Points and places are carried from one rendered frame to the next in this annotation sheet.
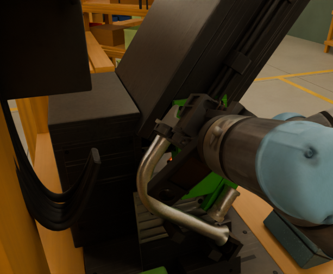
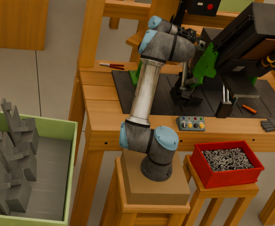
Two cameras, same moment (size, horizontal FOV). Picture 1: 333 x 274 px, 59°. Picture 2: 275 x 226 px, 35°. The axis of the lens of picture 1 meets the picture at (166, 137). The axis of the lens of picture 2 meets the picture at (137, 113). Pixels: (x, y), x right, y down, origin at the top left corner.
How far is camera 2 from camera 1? 2.43 m
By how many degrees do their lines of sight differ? 71
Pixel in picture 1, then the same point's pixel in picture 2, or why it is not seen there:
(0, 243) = (153, 13)
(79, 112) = (211, 32)
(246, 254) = (183, 110)
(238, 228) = (197, 113)
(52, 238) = not seen: hidden behind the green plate
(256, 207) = (210, 123)
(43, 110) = not seen: outside the picture
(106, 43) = not seen: outside the picture
